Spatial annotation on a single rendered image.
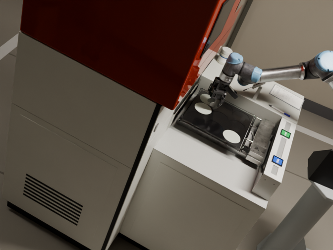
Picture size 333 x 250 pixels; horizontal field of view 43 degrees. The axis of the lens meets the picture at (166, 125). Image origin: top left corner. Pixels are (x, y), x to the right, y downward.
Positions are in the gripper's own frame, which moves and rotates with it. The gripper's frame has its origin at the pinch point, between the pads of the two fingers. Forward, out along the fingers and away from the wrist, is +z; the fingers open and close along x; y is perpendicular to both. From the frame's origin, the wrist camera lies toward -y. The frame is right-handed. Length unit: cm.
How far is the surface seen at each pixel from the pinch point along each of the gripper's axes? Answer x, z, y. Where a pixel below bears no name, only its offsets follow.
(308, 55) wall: -150, 34, -163
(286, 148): 32.6, -4.6, -30.5
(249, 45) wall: -175, 50, -111
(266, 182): 54, 0, -12
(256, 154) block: 33.7, 0.6, -14.8
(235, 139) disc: 22.9, 1.4, -6.2
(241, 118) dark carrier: 5.1, 1.5, -15.8
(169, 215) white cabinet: 40, 47, 20
